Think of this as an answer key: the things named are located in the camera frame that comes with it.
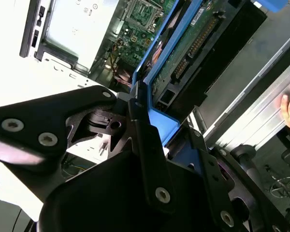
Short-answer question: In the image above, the hard disk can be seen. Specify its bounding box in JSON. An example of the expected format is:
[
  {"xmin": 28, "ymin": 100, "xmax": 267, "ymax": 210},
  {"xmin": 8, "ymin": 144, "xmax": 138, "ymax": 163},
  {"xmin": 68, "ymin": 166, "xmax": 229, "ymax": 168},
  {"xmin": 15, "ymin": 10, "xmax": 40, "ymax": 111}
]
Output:
[{"xmin": 129, "ymin": 0, "xmax": 289, "ymax": 149}]

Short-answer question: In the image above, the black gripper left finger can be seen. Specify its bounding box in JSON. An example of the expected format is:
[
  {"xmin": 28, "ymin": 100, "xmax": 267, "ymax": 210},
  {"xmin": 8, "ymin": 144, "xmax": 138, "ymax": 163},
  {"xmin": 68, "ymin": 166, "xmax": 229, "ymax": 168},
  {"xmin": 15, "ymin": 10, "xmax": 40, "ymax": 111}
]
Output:
[{"xmin": 0, "ymin": 81, "xmax": 177, "ymax": 213}]

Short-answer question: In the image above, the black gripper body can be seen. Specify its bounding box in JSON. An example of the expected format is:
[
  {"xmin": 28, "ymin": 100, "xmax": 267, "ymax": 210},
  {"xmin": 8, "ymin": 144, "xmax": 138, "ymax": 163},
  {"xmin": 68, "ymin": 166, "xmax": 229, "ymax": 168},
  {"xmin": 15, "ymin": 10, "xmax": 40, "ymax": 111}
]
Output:
[{"xmin": 37, "ymin": 149, "xmax": 223, "ymax": 232}]

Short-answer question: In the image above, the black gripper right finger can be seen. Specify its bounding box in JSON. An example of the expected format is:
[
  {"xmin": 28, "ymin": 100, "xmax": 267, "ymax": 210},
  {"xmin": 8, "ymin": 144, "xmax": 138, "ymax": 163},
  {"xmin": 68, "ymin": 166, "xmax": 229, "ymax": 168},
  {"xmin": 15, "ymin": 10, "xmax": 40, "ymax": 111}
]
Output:
[{"xmin": 188, "ymin": 127, "xmax": 290, "ymax": 232}]

